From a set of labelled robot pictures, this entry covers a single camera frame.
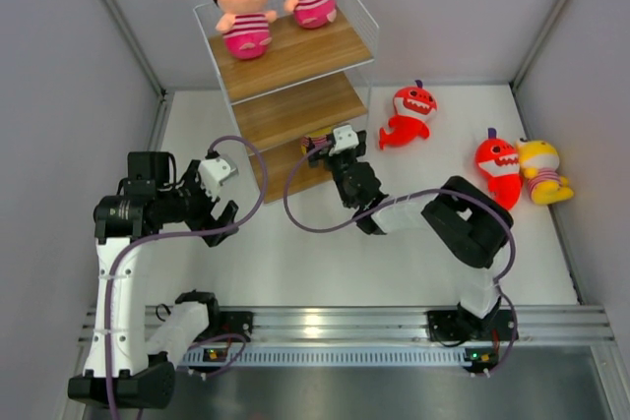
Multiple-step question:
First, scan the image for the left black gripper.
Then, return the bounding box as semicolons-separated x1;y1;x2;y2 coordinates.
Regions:
157;161;237;247

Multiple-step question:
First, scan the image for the yellow plush toy striped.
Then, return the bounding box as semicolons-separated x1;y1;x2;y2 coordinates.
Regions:
300;134;328;155

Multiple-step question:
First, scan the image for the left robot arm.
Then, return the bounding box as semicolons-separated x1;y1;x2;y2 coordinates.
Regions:
68;151;238;410

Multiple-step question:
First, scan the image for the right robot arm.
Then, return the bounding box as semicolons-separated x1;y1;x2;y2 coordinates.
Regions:
302;126;517;347

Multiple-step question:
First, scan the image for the red shark plush left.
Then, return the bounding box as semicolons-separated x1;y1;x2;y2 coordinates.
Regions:
378;80;438;150

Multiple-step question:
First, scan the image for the red shark plush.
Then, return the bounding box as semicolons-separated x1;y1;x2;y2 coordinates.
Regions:
378;80;438;150
474;128;523;210

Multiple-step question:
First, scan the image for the red shark plush right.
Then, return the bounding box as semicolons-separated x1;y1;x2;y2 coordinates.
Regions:
474;128;523;210

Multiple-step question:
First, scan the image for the yellow plush toy right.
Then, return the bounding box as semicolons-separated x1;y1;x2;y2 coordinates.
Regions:
516;139;575;206

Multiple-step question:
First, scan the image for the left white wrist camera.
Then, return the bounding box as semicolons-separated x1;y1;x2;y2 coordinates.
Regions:
197;154;238;202

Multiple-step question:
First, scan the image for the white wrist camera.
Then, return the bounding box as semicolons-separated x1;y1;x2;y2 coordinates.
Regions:
197;154;238;202
329;124;359;156

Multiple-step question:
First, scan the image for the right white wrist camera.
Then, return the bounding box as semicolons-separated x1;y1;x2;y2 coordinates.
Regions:
329;124;359;156

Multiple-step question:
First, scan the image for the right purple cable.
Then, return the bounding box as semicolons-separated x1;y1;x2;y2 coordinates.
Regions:
283;142;518;377

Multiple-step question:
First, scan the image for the purple cable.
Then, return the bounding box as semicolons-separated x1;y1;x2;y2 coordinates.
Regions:
283;142;518;377
102;135;270;420

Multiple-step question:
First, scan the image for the white wire wooden shelf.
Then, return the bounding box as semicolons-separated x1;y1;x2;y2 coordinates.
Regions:
194;0;379;203

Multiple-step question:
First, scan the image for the aluminium frame post left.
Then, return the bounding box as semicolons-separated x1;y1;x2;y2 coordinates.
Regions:
73;0;168;101

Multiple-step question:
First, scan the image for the aluminium frame post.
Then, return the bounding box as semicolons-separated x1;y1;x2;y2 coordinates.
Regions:
73;0;168;101
510;0;572;92

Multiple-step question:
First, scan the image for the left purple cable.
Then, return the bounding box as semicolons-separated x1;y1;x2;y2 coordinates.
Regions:
102;135;270;420

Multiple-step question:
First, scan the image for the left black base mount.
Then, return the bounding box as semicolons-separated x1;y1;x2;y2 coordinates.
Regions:
195;310;254;342

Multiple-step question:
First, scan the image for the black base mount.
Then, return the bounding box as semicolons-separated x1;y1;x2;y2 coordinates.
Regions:
427;310;490;347
195;310;254;342

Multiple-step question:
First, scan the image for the aluminium mounting rail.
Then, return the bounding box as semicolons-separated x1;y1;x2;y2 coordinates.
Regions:
79;305;614;374

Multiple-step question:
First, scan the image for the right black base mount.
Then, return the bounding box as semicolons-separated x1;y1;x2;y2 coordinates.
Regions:
427;310;490;347

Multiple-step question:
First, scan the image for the aluminium frame post right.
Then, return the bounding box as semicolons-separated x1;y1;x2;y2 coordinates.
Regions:
510;0;572;92

